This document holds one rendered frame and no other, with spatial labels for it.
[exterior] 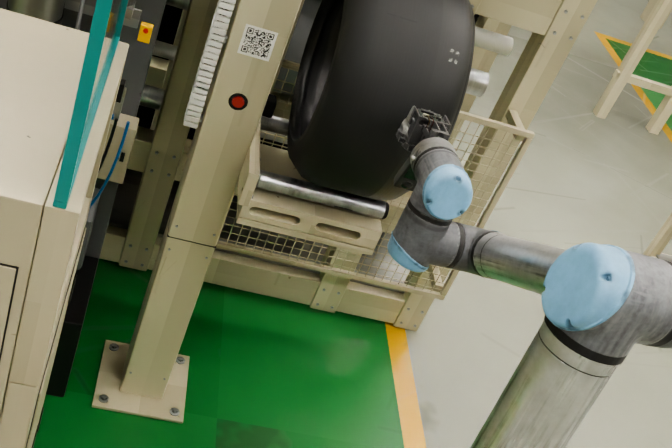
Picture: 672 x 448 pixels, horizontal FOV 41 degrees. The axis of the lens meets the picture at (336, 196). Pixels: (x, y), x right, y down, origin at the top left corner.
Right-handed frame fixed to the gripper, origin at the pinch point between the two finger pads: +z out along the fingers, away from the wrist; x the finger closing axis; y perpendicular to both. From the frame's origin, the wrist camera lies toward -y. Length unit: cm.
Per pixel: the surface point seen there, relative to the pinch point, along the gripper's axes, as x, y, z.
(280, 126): 19, -27, 45
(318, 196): 9.1, -30.9, 17.3
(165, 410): 26, -119, 32
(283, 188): 18.0, -31.1, 17.2
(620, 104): -256, -80, 367
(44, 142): 69, -2, -46
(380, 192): -2.5, -21.7, 8.8
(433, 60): -1.2, 13.4, 5.4
